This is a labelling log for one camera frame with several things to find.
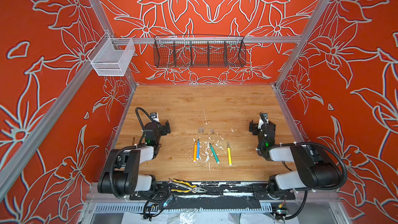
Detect yellow pen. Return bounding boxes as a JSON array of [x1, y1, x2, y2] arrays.
[[227, 142, 233, 166]]

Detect blue pen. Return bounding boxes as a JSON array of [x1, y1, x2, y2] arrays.
[[196, 139, 200, 161]]

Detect green pen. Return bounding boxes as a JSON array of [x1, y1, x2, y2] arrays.
[[209, 143, 220, 164]]

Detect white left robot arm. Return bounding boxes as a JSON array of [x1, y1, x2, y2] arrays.
[[97, 107, 171, 199]]

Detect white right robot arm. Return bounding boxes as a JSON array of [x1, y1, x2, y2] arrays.
[[249, 113, 348, 199]]

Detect orange pen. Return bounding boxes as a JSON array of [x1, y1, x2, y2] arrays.
[[193, 141, 198, 162]]

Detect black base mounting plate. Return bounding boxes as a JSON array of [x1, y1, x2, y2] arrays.
[[149, 181, 295, 201]]

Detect white mesh basket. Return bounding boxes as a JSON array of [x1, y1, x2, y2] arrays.
[[87, 33, 136, 77]]

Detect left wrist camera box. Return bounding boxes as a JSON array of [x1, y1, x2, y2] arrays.
[[150, 112, 160, 122]]

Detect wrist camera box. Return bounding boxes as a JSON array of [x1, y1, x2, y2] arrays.
[[150, 112, 160, 122], [259, 113, 268, 127]]

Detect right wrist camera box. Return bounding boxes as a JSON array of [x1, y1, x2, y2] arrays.
[[259, 113, 268, 127]]

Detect yellow handled pliers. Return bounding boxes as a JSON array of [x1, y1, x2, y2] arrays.
[[167, 178, 207, 194]]

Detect black wire basket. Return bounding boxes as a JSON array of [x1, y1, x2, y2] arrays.
[[153, 34, 247, 68]]

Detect white slotted cable duct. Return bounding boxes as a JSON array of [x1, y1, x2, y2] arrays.
[[91, 202, 273, 214]]

